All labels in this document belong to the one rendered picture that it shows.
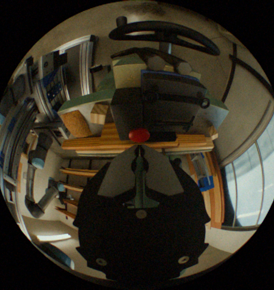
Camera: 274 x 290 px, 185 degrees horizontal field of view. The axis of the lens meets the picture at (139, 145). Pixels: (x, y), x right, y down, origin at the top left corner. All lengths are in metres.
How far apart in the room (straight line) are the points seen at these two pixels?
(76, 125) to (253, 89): 1.61
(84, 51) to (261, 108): 1.84
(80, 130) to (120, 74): 0.23
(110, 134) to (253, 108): 1.46
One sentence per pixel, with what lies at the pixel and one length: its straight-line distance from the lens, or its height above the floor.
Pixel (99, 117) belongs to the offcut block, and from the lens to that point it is 0.24.
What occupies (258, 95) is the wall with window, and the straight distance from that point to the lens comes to 1.43.
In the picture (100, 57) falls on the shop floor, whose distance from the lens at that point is 1.17.
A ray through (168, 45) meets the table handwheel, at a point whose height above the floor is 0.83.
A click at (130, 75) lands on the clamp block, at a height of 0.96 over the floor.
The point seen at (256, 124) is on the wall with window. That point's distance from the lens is 1.40.
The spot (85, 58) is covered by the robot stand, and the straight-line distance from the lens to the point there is 0.99.
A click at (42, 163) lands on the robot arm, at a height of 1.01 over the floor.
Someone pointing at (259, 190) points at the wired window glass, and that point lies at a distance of 1.56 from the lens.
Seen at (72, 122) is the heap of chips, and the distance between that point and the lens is 0.31.
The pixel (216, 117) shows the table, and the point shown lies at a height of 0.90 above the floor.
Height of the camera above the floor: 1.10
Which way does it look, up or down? 30 degrees down
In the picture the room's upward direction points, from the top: 178 degrees clockwise
